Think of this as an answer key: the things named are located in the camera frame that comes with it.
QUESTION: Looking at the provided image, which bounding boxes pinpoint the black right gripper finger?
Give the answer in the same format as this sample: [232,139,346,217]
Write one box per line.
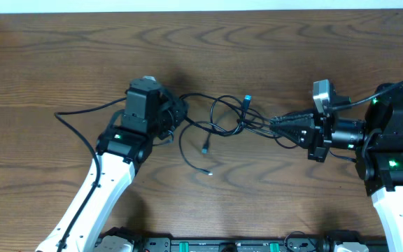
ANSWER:
[271,108,316,123]
[269,118,315,148]

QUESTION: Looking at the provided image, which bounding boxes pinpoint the black left camera cable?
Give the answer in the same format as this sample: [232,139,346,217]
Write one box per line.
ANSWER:
[53,97,128,252]

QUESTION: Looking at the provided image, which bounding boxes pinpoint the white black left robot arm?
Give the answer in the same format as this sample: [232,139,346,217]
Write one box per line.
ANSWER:
[37,76,188,252]

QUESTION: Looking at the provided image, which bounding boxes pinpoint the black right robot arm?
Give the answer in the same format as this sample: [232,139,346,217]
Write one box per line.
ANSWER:
[269,80,403,251]

